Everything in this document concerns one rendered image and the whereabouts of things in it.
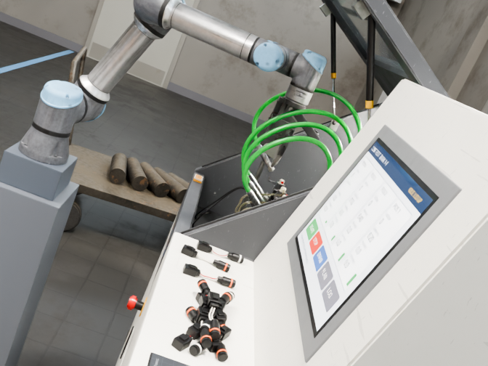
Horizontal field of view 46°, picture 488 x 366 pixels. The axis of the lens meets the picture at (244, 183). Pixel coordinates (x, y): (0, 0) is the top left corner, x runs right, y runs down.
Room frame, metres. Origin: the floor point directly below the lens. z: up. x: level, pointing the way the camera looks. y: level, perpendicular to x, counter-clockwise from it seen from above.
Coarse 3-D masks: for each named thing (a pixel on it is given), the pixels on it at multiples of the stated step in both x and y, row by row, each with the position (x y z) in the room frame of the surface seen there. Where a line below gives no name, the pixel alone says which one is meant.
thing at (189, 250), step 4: (184, 244) 1.27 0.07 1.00; (184, 248) 1.25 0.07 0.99; (188, 248) 1.25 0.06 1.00; (192, 248) 1.25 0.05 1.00; (184, 252) 1.25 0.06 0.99; (188, 252) 1.25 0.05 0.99; (192, 252) 1.25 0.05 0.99; (196, 252) 1.25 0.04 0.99; (204, 260) 1.26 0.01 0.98; (208, 260) 1.26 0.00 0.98; (216, 260) 1.26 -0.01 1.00; (220, 260) 1.26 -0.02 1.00; (216, 264) 1.25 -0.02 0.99; (220, 264) 1.25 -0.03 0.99; (224, 264) 1.25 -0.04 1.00; (228, 264) 1.25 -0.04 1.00; (220, 268) 1.25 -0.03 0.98; (224, 268) 1.25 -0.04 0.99; (228, 268) 1.25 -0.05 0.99
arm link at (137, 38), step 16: (128, 32) 1.77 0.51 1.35; (144, 32) 1.76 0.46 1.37; (160, 32) 1.77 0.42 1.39; (112, 48) 1.78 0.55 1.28; (128, 48) 1.77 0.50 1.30; (144, 48) 1.79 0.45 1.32; (112, 64) 1.77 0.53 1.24; (128, 64) 1.79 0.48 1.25; (80, 80) 1.78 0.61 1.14; (96, 80) 1.77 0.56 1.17; (112, 80) 1.78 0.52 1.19; (96, 96) 1.77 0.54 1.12; (96, 112) 1.81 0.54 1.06
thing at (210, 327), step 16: (208, 288) 1.07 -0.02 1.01; (208, 304) 1.00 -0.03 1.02; (224, 304) 1.04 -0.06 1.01; (192, 320) 0.97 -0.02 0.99; (208, 320) 0.96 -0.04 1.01; (224, 320) 1.00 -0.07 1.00; (176, 336) 0.89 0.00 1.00; (192, 336) 0.92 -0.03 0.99; (208, 336) 0.90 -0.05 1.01; (224, 336) 0.96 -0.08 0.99; (192, 352) 0.88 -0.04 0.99; (224, 352) 0.90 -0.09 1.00
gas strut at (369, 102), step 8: (368, 16) 1.40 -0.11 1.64; (368, 24) 1.40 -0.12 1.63; (368, 32) 1.40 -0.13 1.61; (368, 40) 1.40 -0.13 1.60; (368, 48) 1.41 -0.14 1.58; (368, 56) 1.41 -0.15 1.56; (368, 64) 1.41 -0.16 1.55; (368, 72) 1.41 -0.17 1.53; (368, 80) 1.41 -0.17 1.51; (368, 88) 1.41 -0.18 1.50; (368, 96) 1.41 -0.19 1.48; (368, 104) 1.42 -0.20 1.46; (368, 112) 1.42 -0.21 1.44; (368, 120) 1.42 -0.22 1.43
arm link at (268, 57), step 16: (144, 0) 1.64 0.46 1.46; (160, 0) 1.62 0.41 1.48; (176, 0) 1.64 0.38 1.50; (144, 16) 1.65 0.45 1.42; (160, 16) 1.62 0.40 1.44; (176, 16) 1.62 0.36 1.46; (192, 16) 1.62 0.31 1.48; (208, 16) 1.63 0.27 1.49; (192, 32) 1.62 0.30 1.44; (208, 32) 1.60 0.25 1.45; (224, 32) 1.60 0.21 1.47; (240, 32) 1.61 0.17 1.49; (224, 48) 1.61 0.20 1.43; (240, 48) 1.59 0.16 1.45; (256, 48) 1.57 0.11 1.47; (272, 48) 1.56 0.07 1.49; (256, 64) 1.57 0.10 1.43; (272, 64) 1.56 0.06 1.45
